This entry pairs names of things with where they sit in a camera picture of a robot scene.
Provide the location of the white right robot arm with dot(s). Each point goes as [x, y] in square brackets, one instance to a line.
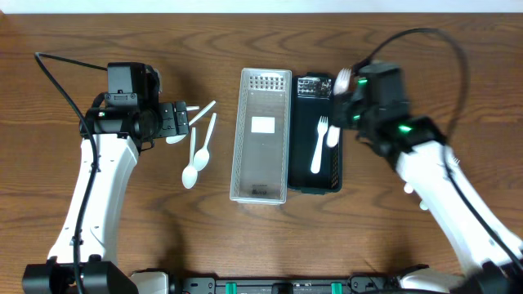
[420, 155]

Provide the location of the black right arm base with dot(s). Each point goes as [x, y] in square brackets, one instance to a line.
[489, 279]

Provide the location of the dark green plastic basket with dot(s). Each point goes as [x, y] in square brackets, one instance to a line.
[312, 98]

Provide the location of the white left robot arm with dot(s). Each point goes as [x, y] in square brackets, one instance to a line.
[117, 158]

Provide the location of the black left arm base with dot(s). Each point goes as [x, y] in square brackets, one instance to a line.
[98, 277]

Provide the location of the white spoon lower right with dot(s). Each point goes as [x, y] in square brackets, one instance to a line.
[202, 156]

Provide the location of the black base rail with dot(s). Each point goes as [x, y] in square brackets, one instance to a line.
[160, 281]

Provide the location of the white spoon long diagonal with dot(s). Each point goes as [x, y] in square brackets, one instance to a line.
[200, 114]

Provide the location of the pink plastic fork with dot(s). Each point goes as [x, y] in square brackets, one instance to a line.
[408, 188]

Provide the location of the white fork in basket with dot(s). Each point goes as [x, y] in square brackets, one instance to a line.
[322, 127]

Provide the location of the white plastic fork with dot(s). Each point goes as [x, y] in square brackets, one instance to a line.
[341, 86]

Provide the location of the clear plastic basket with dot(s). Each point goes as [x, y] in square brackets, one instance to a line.
[260, 161]

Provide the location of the mint green plastic fork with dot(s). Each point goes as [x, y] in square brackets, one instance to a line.
[423, 206]

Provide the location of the white spoon nearest gripper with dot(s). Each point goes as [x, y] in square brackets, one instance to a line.
[192, 108]

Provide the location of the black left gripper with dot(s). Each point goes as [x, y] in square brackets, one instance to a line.
[180, 119]

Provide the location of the white spoon lower left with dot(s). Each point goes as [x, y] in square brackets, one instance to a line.
[190, 174]

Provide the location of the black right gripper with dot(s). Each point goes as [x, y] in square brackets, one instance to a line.
[338, 104]

